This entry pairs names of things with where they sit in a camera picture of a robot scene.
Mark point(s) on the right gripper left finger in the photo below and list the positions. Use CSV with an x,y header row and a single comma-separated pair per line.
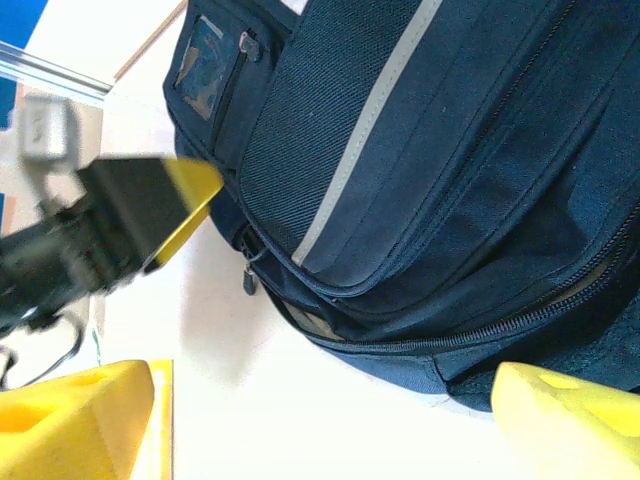
x,y
75,430

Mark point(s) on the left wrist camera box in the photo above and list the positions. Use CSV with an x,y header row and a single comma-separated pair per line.
x,y
47,130

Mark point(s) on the navy blue backpack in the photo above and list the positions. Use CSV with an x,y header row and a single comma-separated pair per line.
x,y
425,175

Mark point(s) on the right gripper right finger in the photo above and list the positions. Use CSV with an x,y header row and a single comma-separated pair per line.
x,y
580,435

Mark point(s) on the aluminium corner post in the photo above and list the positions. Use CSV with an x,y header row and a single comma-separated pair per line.
x,y
55,75

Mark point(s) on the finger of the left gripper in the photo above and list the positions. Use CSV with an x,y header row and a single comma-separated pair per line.
x,y
150,205

